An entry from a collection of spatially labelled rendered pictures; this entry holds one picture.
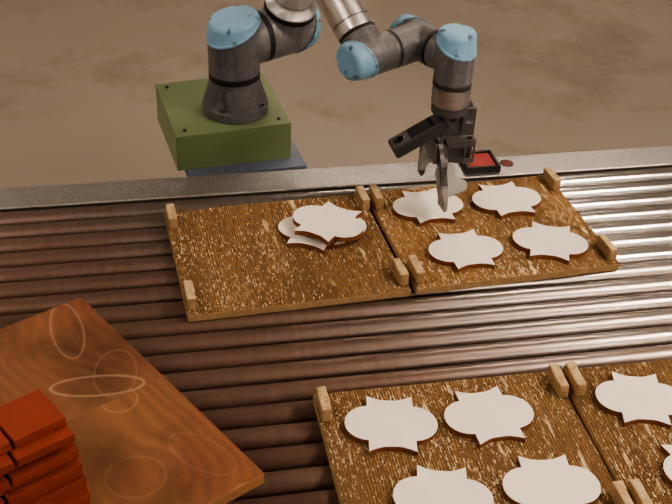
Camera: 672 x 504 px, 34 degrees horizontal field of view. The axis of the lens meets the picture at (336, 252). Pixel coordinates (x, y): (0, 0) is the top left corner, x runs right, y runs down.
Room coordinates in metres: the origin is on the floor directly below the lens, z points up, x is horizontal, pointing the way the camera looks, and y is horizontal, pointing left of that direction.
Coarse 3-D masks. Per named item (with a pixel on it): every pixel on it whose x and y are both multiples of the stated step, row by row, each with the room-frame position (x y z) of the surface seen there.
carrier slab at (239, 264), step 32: (192, 224) 1.84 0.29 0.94; (224, 224) 1.85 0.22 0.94; (256, 224) 1.85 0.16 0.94; (192, 256) 1.73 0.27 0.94; (224, 256) 1.74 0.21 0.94; (256, 256) 1.74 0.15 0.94; (288, 256) 1.75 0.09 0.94; (320, 256) 1.75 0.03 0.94; (352, 256) 1.76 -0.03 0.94; (384, 256) 1.76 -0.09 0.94; (224, 288) 1.63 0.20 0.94; (256, 288) 1.64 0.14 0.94; (288, 288) 1.64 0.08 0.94; (320, 288) 1.65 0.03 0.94; (352, 288) 1.65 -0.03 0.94; (384, 288) 1.66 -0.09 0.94; (192, 320) 1.55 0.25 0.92
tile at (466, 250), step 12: (444, 240) 1.81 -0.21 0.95; (456, 240) 1.81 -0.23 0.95; (468, 240) 1.81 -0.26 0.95; (480, 240) 1.82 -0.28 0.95; (492, 240) 1.82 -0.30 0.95; (432, 252) 1.77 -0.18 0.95; (444, 252) 1.77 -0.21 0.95; (456, 252) 1.77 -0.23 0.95; (468, 252) 1.77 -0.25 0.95; (480, 252) 1.77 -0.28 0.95; (492, 252) 1.78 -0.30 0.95; (444, 264) 1.74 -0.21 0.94; (456, 264) 1.73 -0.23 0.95; (468, 264) 1.73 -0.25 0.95; (480, 264) 1.74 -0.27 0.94; (492, 264) 1.74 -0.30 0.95
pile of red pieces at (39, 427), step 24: (0, 408) 1.02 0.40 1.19; (24, 408) 1.02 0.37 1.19; (48, 408) 1.02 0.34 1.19; (0, 432) 0.97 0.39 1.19; (24, 432) 0.98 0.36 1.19; (48, 432) 0.99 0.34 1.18; (72, 432) 0.99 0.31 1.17; (0, 456) 0.95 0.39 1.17; (24, 456) 0.95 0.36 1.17; (48, 456) 0.98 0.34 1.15; (72, 456) 0.99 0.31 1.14; (0, 480) 0.93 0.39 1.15; (24, 480) 0.95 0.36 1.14; (48, 480) 0.96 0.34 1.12; (72, 480) 0.99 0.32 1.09
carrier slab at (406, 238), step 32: (384, 192) 2.00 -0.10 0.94; (544, 192) 2.03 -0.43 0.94; (384, 224) 1.88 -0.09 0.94; (416, 224) 1.88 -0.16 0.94; (448, 224) 1.89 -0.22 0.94; (480, 224) 1.89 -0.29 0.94; (512, 224) 1.90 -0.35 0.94; (544, 224) 1.90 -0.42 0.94; (576, 224) 1.91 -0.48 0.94; (512, 256) 1.78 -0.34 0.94; (416, 288) 1.66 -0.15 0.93; (448, 288) 1.68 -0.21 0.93
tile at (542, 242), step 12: (528, 228) 1.87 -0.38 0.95; (540, 228) 1.87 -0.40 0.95; (552, 228) 1.87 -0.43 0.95; (564, 228) 1.87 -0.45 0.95; (516, 240) 1.82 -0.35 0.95; (528, 240) 1.82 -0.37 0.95; (540, 240) 1.83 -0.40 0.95; (552, 240) 1.83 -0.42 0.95; (564, 240) 1.83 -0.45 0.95; (576, 240) 1.83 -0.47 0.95; (528, 252) 1.80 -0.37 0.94; (540, 252) 1.78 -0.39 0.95; (552, 252) 1.79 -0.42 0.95; (564, 252) 1.79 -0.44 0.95; (576, 252) 1.79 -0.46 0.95
